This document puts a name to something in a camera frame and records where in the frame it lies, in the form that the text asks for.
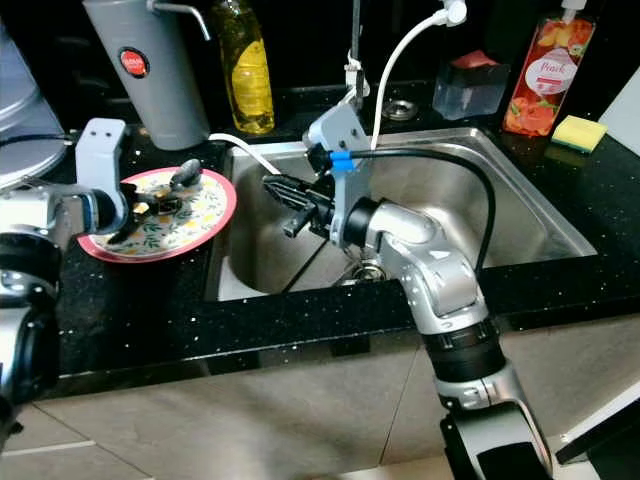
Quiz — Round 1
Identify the clear plastic box red top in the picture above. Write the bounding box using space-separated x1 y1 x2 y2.
432 48 512 122

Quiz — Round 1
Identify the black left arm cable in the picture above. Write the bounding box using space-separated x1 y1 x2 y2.
0 131 82 147

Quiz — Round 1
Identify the chrome canister tap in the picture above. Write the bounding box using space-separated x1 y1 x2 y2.
150 0 215 42

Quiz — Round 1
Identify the metal sink drain strainer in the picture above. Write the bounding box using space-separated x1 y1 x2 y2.
345 255 392 284

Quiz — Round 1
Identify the white flexible hose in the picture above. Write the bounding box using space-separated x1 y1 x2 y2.
207 0 470 179

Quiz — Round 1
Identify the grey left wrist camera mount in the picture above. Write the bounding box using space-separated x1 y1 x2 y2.
77 118 129 191

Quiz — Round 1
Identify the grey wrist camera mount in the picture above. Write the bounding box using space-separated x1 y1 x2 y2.
77 118 129 191
305 102 374 247

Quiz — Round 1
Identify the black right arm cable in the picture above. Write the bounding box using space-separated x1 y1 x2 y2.
350 147 500 270

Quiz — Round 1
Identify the red peach dish soap bottle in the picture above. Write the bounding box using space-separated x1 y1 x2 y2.
503 0 600 139

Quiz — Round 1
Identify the chrome sink faucet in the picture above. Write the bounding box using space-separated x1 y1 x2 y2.
342 0 370 112

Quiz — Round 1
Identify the yellow kitchen sponge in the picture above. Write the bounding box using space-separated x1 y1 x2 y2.
548 115 610 155

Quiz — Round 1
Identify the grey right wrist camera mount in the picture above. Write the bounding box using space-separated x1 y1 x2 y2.
305 102 374 247

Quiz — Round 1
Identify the grey water filter canister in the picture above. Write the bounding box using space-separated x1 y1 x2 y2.
82 0 211 152

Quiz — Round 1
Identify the stainless steel sink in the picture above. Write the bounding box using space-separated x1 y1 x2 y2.
208 127 600 302

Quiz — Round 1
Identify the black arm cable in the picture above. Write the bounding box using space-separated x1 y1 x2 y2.
350 147 500 270
0 131 82 147

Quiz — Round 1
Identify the blue cable clip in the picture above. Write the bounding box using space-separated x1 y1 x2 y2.
329 150 359 172

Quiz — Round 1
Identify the yellow liquid plastic bottle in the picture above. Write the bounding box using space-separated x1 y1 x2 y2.
210 0 277 137

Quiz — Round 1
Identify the red rimmed lemon print plate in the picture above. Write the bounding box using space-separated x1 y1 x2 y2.
77 167 238 265

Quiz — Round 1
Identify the round metal countertop cap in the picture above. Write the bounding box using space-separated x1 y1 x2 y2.
382 100 420 124

